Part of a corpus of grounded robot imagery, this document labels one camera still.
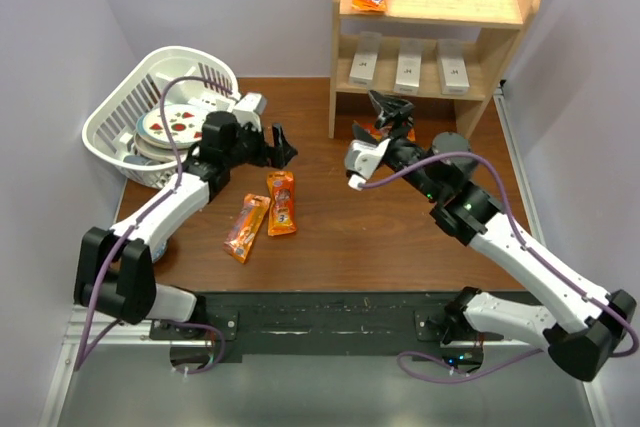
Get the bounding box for wooden shelf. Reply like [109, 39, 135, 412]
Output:
[328, 0, 541, 137]

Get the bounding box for aluminium rail frame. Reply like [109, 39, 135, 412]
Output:
[38, 86, 614, 427]

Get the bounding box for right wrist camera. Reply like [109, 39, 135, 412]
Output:
[344, 139, 390, 191]

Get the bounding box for painted fruit plate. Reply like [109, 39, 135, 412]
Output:
[136, 104, 209, 150]

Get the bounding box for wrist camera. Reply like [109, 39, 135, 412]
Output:
[344, 139, 390, 191]
[231, 92, 267, 132]

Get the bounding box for orange razor pack under shelf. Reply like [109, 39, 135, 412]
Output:
[357, 122, 416, 141]

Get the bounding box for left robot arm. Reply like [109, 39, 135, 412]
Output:
[74, 112, 298, 339]

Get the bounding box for blue patterned bowl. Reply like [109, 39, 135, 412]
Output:
[151, 240, 168, 263]

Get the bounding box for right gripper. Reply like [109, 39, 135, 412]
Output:
[352, 89, 442, 200]

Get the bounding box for white Harry's razor box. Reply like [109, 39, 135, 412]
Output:
[348, 31, 382, 88]

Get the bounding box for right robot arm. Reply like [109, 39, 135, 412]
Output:
[344, 90, 639, 382]

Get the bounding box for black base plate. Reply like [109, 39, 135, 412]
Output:
[149, 290, 506, 363]

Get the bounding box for white plastic basket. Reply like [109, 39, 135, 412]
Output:
[81, 46, 239, 189]

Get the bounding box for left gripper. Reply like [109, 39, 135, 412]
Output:
[224, 116, 296, 169]

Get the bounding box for stacked plates underneath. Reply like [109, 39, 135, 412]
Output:
[118, 134, 176, 167]

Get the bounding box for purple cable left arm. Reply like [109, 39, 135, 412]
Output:
[73, 75, 236, 374]

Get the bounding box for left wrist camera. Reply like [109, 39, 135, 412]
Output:
[231, 92, 267, 132]

